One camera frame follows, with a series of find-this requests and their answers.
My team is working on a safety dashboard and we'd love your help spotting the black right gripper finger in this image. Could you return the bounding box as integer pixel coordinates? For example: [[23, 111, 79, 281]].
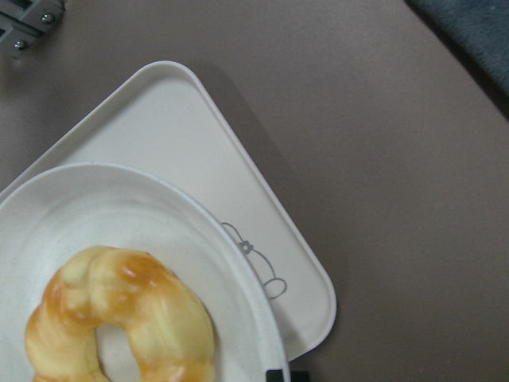
[[266, 369, 310, 382]]

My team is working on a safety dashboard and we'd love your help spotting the glazed twisted ring donut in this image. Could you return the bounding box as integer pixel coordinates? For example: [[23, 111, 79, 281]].
[[25, 246, 215, 381]]

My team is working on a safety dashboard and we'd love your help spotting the cream rectangular tray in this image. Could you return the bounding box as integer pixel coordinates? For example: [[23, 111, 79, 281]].
[[1, 61, 337, 359]]

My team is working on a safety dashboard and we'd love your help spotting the white round plate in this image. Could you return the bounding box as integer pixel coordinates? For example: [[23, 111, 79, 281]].
[[1, 164, 289, 381]]

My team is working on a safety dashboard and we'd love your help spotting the dark blue-grey cloth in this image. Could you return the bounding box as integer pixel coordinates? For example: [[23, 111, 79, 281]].
[[407, 1, 508, 98]]

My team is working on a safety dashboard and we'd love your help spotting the grey metal bracket with screws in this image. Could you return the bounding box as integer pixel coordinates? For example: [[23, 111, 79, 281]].
[[1, 0, 65, 57]]

